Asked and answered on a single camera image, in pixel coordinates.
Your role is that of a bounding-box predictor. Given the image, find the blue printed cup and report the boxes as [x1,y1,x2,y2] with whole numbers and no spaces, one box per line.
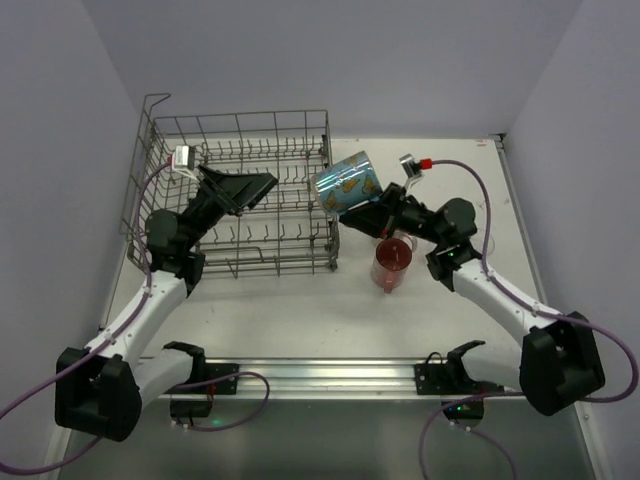
[311,151,383,216]

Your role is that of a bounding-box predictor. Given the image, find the salmon pink mug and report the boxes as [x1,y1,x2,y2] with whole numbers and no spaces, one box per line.
[370,238,413,294]

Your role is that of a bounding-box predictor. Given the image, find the pale pink mug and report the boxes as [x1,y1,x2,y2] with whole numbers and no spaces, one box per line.
[396,232,418,252]

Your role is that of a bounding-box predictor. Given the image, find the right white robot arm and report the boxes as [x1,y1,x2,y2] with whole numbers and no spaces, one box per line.
[339,184,605,416]

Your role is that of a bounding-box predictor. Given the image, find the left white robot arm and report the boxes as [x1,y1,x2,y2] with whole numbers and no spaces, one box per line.
[54,167,278,442]

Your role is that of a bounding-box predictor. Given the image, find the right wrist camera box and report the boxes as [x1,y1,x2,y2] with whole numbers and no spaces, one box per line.
[399,154,423,192]

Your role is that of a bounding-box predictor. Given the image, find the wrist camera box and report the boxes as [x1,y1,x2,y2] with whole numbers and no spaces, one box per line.
[169,145,198,181]
[399,154,423,192]

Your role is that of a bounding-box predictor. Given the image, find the grey wire dish rack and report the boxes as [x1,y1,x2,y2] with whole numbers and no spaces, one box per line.
[120,93,339,278]

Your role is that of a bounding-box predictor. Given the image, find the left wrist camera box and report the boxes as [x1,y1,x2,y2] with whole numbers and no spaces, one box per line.
[169,145,198,181]

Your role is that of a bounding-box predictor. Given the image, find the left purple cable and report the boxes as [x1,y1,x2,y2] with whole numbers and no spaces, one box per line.
[0,158,271,474]

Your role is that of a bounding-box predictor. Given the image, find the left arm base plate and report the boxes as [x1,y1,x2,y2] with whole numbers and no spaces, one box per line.
[168,359,239,426]

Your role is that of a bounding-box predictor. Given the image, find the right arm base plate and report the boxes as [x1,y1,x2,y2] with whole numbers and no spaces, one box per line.
[412,351,505,426]

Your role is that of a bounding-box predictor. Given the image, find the aluminium mounting rail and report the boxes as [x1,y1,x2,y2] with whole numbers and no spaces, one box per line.
[119,355,591,401]

